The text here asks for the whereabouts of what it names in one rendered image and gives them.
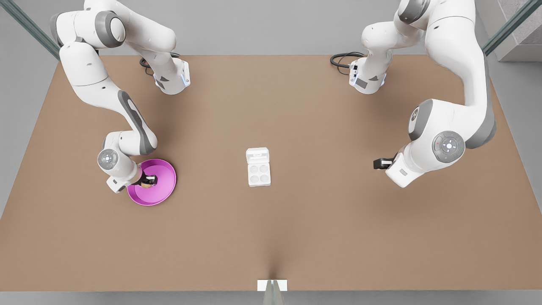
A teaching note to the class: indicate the white egg box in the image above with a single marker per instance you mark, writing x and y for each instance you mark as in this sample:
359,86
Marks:
258,174

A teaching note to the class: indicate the white egg box lid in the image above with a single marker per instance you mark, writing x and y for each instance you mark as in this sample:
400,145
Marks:
257,155

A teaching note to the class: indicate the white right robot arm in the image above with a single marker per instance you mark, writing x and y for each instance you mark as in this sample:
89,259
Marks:
101,89

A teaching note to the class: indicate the silver frame post with foot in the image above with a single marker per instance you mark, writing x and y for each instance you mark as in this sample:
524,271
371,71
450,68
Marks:
272,290

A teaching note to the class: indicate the magenta round plate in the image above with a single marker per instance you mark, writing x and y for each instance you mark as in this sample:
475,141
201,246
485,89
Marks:
157,186

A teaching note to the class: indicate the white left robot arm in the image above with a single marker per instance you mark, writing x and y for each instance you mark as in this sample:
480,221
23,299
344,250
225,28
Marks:
457,76

